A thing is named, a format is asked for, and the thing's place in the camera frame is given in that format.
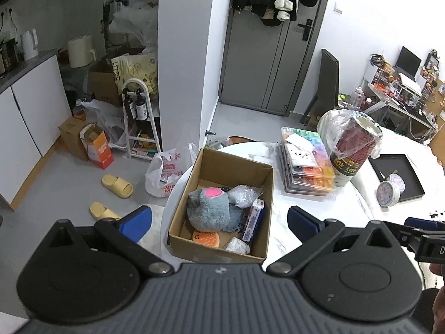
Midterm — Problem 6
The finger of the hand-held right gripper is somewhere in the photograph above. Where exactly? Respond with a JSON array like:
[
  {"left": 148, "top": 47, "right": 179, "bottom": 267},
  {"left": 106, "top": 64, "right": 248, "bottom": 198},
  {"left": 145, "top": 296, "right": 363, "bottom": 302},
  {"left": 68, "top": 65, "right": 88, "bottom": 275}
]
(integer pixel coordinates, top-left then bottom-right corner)
[
  {"left": 382, "top": 220, "right": 445, "bottom": 252},
  {"left": 404, "top": 216, "right": 445, "bottom": 232}
]

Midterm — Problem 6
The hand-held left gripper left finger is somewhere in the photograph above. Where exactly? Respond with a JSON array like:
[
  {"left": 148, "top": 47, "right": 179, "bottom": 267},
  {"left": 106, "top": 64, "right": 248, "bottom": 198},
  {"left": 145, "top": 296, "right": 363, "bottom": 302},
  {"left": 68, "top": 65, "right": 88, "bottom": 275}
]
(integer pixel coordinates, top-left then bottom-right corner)
[{"left": 33, "top": 204, "right": 175, "bottom": 277}]

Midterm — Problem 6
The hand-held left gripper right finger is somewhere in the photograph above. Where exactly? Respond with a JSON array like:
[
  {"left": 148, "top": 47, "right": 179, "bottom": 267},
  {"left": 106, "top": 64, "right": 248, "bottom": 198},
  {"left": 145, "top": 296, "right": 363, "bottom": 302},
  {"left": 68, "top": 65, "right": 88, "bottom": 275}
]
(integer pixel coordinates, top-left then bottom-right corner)
[{"left": 266, "top": 205, "right": 404, "bottom": 275}]

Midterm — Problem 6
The blue tissue packet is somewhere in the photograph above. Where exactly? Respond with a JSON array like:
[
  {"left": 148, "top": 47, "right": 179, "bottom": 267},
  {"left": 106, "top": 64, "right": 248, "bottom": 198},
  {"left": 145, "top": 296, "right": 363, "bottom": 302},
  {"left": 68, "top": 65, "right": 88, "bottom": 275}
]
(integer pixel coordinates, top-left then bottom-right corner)
[{"left": 241, "top": 198, "right": 266, "bottom": 244}]

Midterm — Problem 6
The small clear plastic bag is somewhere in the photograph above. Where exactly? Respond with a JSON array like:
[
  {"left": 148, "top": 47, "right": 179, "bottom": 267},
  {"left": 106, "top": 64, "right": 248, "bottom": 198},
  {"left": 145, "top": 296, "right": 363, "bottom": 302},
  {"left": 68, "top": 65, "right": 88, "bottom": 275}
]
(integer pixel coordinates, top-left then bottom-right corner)
[{"left": 227, "top": 185, "right": 263, "bottom": 210}]

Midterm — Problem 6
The burger plush toy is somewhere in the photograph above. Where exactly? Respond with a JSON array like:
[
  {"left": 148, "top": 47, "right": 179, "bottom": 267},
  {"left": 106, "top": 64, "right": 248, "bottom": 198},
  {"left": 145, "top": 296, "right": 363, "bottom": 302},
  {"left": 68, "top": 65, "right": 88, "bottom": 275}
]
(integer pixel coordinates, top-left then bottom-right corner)
[{"left": 191, "top": 229, "right": 221, "bottom": 250}]

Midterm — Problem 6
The grey plush with pink patch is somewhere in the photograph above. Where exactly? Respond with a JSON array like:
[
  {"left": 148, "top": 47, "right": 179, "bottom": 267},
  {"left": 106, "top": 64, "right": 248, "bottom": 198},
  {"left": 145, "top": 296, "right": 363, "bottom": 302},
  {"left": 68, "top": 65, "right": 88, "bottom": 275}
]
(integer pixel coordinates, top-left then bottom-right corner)
[{"left": 186, "top": 187, "right": 246, "bottom": 233}]

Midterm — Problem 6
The white floor mat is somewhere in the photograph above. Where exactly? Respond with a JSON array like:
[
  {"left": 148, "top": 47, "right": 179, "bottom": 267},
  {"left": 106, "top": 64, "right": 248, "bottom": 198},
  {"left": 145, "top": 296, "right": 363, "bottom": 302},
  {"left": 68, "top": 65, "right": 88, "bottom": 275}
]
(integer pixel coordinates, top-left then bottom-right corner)
[{"left": 140, "top": 204, "right": 168, "bottom": 248}]

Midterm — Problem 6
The yellow slipper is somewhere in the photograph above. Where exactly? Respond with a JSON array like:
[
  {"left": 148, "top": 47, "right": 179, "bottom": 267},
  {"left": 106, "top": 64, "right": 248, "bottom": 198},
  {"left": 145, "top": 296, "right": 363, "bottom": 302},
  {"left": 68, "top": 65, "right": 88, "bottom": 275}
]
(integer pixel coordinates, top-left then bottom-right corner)
[
  {"left": 89, "top": 201, "right": 121, "bottom": 222},
  {"left": 101, "top": 174, "right": 134, "bottom": 199}
]

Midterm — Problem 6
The colourful compartment organizer box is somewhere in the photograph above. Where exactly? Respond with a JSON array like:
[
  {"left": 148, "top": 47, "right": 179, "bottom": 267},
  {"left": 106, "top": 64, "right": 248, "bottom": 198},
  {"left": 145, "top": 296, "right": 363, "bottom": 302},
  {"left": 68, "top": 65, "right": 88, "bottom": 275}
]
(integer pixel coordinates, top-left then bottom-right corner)
[
  {"left": 280, "top": 126, "right": 335, "bottom": 178},
  {"left": 282, "top": 153, "right": 337, "bottom": 196},
  {"left": 281, "top": 146, "right": 336, "bottom": 188}
]

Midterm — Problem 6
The small round clock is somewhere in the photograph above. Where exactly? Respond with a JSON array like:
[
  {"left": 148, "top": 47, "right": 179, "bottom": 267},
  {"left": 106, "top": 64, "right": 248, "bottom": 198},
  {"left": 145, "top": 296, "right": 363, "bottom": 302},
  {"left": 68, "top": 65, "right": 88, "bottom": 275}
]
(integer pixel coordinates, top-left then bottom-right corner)
[{"left": 376, "top": 180, "right": 401, "bottom": 207}]

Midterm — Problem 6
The white tub purple lid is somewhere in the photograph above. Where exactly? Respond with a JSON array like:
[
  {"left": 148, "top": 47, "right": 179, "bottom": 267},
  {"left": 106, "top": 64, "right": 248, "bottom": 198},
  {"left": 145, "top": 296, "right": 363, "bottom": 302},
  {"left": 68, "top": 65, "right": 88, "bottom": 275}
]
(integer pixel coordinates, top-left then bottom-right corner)
[{"left": 387, "top": 173, "right": 406, "bottom": 193}]

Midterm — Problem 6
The black tray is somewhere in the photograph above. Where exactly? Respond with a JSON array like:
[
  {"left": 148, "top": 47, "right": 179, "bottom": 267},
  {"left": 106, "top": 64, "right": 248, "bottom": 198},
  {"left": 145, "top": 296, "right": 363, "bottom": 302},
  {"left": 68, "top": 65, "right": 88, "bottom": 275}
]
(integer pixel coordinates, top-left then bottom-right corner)
[{"left": 368, "top": 153, "right": 427, "bottom": 203}]

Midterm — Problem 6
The white printed shopping bag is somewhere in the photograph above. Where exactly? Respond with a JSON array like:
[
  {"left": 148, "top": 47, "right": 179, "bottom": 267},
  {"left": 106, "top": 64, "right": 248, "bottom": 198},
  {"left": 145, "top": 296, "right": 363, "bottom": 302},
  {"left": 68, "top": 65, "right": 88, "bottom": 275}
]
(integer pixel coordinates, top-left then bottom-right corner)
[{"left": 145, "top": 142, "right": 197, "bottom": 198}]

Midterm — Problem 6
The orange open carton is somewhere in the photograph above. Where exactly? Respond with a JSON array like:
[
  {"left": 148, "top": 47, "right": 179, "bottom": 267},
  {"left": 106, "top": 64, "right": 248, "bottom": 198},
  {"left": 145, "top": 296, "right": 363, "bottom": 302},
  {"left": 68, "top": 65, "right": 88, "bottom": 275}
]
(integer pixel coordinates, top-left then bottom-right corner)
[{"left": 79, "top": 123, "right": 115, "bottom": 171}]

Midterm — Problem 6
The plastic-wrapped brown canister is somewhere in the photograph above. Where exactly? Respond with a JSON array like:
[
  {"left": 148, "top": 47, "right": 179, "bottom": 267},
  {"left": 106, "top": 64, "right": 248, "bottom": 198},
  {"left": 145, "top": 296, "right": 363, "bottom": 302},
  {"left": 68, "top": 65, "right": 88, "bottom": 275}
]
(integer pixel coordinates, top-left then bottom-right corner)
[{"left": 328, "top": 116, "right": 380, "bottom": 189}]

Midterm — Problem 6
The white paper slip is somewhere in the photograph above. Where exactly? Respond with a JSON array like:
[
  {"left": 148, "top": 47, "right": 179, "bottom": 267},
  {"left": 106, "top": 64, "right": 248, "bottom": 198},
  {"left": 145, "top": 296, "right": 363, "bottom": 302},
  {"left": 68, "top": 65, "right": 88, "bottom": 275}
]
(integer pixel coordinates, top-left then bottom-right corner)
[{"left": 285, "top": 134, "right": 315, "bottom": 147}]

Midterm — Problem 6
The white storage rack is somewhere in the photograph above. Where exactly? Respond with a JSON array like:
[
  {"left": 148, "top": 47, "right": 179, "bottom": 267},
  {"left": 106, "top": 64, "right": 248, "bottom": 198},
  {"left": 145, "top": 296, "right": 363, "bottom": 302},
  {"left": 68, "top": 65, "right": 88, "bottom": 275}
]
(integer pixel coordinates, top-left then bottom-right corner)
[{"left": 121, "top": 78, "right": 162, "bottom": 161}]

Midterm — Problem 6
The small brown cardboard box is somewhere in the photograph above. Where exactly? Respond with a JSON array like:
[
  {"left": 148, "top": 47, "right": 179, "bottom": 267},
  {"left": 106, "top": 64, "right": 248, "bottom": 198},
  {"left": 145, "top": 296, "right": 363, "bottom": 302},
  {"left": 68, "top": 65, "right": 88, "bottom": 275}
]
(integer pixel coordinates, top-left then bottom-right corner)
[{"left": 58, "top": 116, "right": 90, "bottom": 161}]

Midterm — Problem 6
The translucent plastic bag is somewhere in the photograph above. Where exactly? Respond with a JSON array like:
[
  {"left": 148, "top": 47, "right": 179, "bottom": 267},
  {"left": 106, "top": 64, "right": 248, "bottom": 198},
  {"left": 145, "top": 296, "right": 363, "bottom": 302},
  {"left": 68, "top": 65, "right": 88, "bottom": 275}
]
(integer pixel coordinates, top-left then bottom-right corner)
[{"left": 74, "top": 99, "right": 126, "bottom": 147}]

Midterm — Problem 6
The white desk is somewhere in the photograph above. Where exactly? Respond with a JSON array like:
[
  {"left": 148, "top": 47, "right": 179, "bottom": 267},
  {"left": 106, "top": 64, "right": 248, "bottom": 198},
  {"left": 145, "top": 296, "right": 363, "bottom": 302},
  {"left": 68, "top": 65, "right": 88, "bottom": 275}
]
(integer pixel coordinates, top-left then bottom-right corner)
[{"left": 363, "top": 83, "right": 443, "bottom": 140}]

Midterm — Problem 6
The clear bottle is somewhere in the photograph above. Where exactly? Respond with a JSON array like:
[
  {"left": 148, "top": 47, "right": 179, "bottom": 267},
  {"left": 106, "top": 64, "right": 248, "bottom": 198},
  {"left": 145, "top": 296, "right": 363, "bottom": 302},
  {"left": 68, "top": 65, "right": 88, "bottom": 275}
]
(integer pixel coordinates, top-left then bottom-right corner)
[{"left": 347, "top": 87, "right": 364, "bottom": 110}]

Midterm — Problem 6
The white keyboard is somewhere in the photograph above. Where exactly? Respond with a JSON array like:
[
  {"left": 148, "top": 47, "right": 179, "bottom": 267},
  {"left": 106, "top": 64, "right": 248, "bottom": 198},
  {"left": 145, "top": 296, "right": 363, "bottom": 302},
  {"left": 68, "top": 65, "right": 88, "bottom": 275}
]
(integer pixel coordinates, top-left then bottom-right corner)
[{"left": 399, "top": 73, "right": 422, "bottom": 95}]

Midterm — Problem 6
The large brown cardboard box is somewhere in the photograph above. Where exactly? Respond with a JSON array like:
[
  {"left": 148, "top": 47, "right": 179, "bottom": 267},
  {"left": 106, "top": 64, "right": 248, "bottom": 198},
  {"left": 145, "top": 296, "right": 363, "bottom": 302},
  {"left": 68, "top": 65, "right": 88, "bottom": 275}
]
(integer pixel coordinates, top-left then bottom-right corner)
[{"left": 89, "top": 60, "right": 122, "bottom": 107}]

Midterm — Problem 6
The black chair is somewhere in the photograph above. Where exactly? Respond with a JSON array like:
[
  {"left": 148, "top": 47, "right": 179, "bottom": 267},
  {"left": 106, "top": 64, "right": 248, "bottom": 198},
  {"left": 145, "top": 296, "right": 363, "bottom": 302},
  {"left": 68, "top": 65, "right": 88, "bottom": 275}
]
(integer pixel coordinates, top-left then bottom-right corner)
[{"left": 300, "top": 48, "right": 340, "bottom": 126}]

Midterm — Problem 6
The white kitchen cabinet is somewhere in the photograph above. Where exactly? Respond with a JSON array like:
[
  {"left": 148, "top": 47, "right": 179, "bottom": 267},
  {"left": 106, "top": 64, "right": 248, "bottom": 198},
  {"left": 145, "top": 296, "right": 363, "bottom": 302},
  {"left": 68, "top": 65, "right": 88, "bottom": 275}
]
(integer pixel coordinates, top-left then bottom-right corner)
[{"left": 0, "top": 53, "right": 72, "bottom": 212}]

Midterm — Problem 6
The yellow printed sack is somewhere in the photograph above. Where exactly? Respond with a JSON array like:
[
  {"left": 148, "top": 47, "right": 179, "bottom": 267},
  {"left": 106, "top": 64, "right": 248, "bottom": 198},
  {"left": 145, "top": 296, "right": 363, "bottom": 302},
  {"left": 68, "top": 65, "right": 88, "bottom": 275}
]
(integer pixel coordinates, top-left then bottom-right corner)
[{"left": 111, "top": 53, "right": 159, "bottom": 105}]

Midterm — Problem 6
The grey door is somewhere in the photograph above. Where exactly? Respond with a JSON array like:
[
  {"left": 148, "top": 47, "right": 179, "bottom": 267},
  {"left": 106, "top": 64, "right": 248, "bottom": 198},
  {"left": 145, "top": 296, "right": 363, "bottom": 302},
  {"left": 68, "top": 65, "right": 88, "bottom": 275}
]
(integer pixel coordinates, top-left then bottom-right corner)
[{"left": 219, "top": 0, "right": 329, "bottom": 118}]

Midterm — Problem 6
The cream round appliance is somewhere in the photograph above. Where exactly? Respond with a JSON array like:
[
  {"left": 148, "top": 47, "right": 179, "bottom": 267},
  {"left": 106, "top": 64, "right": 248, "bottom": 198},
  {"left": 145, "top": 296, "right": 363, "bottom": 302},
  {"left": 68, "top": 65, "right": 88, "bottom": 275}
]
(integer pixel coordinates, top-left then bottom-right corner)
[{"left": 67, "top": 35, "right": 97, "bottom": 69}]

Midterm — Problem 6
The large crumpled clear bag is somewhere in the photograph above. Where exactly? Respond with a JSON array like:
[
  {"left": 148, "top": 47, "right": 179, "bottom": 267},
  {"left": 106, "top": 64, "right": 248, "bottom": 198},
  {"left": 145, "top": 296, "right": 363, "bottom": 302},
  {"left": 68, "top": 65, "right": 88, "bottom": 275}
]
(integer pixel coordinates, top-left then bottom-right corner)
[{"left": 109, "top": 1, "right": 159, "bottom": 44}]

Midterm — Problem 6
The white electric kettle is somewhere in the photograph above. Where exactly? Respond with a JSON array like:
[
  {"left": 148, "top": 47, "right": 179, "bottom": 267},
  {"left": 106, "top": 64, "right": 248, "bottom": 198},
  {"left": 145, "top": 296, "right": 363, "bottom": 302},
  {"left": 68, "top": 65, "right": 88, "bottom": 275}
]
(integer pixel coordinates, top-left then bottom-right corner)
[{"left": 20, "top": 28, "right": 39, "bottom": 61}]

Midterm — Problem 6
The black door lock handle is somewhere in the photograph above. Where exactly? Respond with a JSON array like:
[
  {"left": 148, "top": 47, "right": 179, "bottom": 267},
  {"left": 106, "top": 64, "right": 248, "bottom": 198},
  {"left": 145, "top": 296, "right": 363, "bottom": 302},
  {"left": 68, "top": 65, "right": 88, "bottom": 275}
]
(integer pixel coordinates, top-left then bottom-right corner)
[{"left": 297, "top": 18, "right": 314, "bottom": 41}]

